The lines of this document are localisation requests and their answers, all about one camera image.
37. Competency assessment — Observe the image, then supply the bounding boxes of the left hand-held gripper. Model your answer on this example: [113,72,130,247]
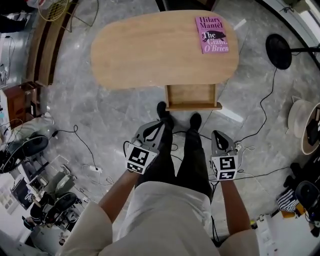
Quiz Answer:
[123,120,168,175]

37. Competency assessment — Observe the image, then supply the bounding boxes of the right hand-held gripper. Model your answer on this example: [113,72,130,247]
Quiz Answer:
[210,129,238,182]

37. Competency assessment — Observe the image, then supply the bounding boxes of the wooden drawer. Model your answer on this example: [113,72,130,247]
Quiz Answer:
[164,83,223,112]

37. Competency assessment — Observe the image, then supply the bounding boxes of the person's right forearm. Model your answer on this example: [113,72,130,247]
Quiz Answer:
[218,178,252,237]

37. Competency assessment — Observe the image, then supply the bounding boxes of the person's left forearm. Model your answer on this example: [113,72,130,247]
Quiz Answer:
[98,169,141,222]

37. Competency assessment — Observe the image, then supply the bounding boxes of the oval wooden table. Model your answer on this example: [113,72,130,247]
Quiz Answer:
[90,9,240,90]

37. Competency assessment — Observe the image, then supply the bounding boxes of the white power strip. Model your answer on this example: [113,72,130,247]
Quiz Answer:
[81,163,103,174]
[233,141,256,154]

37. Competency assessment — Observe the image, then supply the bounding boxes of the person's black left shoe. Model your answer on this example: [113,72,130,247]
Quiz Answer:
[156,100,175,126]

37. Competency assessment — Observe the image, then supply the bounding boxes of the person's black shoe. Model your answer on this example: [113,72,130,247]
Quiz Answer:
[189,112,203,131]
[156,100,175,126]

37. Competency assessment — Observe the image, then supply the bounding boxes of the person's left leg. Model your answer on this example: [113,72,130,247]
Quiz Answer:
[136,117,177,188]

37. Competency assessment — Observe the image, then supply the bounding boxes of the person's leg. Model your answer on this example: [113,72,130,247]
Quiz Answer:
[175,126,214,201]
[136,117,177,188]

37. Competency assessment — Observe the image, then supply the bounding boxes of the person's right leg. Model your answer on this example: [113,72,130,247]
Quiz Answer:
[175,126,214,201]

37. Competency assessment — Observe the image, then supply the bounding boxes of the person's black right shoe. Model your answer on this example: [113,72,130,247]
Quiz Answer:
[189,112,203,131]

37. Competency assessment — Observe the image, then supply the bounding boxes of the white round basket table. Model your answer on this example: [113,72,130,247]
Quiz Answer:
[287,95,320,156]

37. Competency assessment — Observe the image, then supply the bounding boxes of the person's white shirt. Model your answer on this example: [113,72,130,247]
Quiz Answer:
[55,180,261,256]

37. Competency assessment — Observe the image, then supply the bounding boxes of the striped cloth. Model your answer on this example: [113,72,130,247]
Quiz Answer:
[276,189,301,214]

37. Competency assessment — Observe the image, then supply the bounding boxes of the black office chair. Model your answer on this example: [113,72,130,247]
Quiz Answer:
[294,179,320,213]
[31,191,79,229]

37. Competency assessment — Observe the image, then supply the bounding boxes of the black round stool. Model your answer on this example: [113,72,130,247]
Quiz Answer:
[21,134,50,158]

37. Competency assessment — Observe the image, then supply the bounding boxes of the pink book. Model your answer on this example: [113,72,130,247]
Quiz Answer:
[194,15,230,55]

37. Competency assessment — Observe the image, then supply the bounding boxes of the brown wooden cabinet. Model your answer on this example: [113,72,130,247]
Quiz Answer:
[2,81,43,124]

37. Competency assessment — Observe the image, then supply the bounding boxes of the wooden steps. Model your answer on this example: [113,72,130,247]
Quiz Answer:
[25,0,79,88]

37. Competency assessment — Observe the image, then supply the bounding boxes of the white window ledge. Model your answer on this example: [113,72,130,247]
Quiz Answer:
[254,0,320,50]

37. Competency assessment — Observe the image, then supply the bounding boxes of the black power cable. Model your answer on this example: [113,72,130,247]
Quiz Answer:
[51,124,98,171]

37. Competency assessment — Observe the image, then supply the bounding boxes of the black pedestal fan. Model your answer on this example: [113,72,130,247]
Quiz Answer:
[264,33,320,71]

